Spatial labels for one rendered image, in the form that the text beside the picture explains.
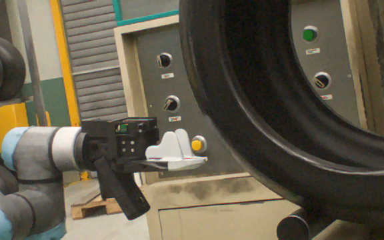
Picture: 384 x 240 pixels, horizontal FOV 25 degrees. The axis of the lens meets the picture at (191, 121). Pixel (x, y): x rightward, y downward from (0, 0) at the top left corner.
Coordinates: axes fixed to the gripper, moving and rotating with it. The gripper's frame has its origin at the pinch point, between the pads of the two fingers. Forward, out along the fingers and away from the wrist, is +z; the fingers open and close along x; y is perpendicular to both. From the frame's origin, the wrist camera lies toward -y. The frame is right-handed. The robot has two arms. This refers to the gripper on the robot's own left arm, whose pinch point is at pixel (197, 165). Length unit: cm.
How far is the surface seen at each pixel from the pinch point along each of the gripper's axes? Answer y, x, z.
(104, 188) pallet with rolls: -121, 541, -360
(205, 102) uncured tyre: 10.8, -10.5, 6.8
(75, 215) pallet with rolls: -144, 526, -384
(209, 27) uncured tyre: 21.1, -11.7, 8.6
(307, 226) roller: -6.2, -9.5, 20.6
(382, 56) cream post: 14.7, 26.4, 22.7
